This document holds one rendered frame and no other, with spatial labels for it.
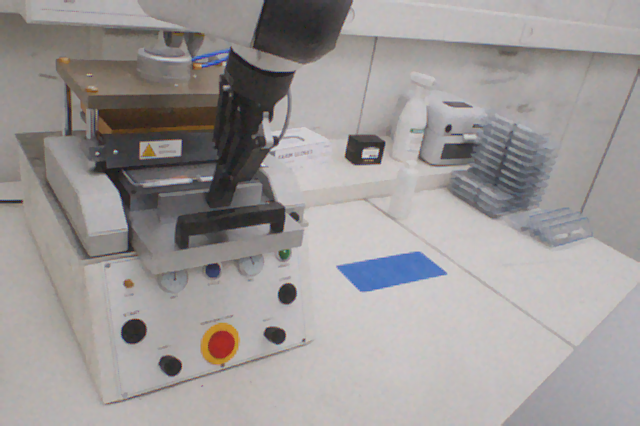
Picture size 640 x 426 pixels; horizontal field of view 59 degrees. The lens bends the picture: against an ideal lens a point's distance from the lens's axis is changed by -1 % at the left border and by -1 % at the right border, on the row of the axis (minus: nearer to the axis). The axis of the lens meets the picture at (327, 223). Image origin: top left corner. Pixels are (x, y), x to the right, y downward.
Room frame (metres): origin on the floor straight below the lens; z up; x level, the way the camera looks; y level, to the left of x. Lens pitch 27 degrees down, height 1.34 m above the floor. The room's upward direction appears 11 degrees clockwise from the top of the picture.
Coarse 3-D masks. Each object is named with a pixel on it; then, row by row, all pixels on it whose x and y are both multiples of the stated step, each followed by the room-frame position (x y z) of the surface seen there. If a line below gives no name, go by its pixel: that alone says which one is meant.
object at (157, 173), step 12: (132, 168) 0.73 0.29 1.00; (144, 168) 0.73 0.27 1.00; (156, 168) 0.74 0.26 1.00; (168, 168) 0.75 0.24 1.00; (180, 168) 0.76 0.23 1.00; (192, 168) 0.77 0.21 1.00; (204, 168) 0.77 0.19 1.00; (132, 180) 0.69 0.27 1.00; (144, 180) 0.70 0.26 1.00; (156, 180) 0.70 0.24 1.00; (168, 180) 0.71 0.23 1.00
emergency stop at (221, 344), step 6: (216, 336) 0.64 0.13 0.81; (222, 336) 0.65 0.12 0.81; (228, 336) 0.65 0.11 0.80; (210, 342) 0.63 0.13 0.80; (216, 342) 0.64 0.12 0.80; (222, 342) 0.64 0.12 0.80; (228, 342) 0.65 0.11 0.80; (234, 342) 0.65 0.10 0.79; (210, 348) 0.63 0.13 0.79; (216, 348) 0.63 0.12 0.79; (222, 348) 0.64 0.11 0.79; (228, 348) 0.64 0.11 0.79; (234, 348) 0.65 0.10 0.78; (216, 354) 0.63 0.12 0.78; (222, 354) 0.63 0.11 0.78; (228, 354) 0.64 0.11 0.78
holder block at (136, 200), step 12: (120, 168) 0.74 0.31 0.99; (120, 180) 0.70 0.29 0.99; (252, 180) 0.78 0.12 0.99; (120, 192) 0.70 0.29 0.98; (132, 192) 0.67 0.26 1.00; (144, 192) 0.68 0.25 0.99; (156, 192) 0.69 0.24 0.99; (168, 192) 0.70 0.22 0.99; (132, 204) 0.67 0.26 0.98; (144, 204) 0.68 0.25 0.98; (156, 204) 0.69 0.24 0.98
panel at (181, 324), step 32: (128, 288) 0.61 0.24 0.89; (160, 288) 0.63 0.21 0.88; (192, 288) 0.66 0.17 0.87; (224, 288) 0.68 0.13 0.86; (256, 288) 0.71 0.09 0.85; (128, 320) 0.59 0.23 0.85; (160, 320) 0.61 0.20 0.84; (192, 320) 0.64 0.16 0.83; (224, 320) 0.67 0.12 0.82; (256, 320) 0.69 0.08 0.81; (288, 320) 0.73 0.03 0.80; (128, 352) 0.57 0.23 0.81; (160, 352) 0.60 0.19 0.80; (192, 352) 0.62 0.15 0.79; (256, 352) 0.67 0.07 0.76; (128, 384) 0.55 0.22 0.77; (160, 384) 0.58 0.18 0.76
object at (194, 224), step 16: (240, 208) 0.66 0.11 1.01; (256, 208) 0.66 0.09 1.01; (272, 208) 0.68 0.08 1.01; (176, 224) 0.61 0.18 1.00; (192, 224) 0.60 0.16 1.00; (208, 224) 0.62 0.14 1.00; (224, 224) 0.63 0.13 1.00; (240, 224) 0.64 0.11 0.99; (256, 224) 0.66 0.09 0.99; (272, 224) 0.69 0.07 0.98; (176, 240) 0.60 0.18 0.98
